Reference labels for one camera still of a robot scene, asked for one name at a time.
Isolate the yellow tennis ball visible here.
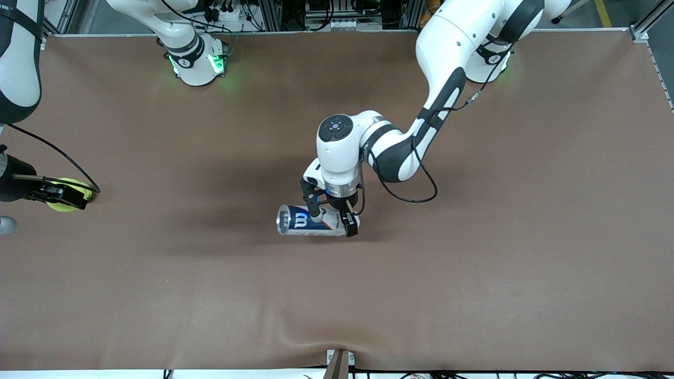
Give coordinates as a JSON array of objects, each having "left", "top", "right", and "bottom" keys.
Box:
[{"left": 46, "top": 178, "right": 94, "bottom": 212}]

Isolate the white blue tennis ball can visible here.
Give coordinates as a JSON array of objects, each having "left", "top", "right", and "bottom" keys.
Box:
[{"left": 276, "top": 203, "right": 361, "bottom": 237}]

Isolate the brown table mat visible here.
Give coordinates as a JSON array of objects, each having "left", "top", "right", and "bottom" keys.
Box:
[{"left": 0, "top": 29, "right": 674, "bottom": 372}]

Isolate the orange bagged goods pile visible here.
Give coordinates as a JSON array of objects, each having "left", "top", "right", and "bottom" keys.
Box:
[{"left": 420, "top": 0, "right": 443, "bottom": 29}]

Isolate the white power strip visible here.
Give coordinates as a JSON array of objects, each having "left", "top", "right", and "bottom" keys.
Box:
[{"left": 207, "top": 4, "right": 242, "bottom": 23}]

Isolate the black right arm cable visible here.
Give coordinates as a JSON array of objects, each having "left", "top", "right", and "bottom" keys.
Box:
[{"left": 0, "top": 123, "right": 101, "bottom": 193}]

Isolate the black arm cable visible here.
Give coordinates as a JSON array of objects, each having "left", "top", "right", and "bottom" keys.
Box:
[
  {"left": 0, "top": 123, "right": 101, "bottom": 193},
  {"left": 361, "top": 47, "right": 514, "bottom": 203}
]

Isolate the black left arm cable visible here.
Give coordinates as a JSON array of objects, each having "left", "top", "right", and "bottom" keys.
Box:
[{"left": 361, "top": 47, "right": 514, "bottom": 203}]

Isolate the silver table edge bracket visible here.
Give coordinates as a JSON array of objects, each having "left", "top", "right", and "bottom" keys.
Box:
[{"left": 322, "top": 348, "right": 356, "bottom": 379}]

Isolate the aluminium frame profile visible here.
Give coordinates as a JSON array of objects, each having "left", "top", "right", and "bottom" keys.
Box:
[
  {"left": 630, "top": 0, "right": 674, "bottom": 43},
  {"left": 41, "top": 0, "right": 80, "bottom": 51}
]

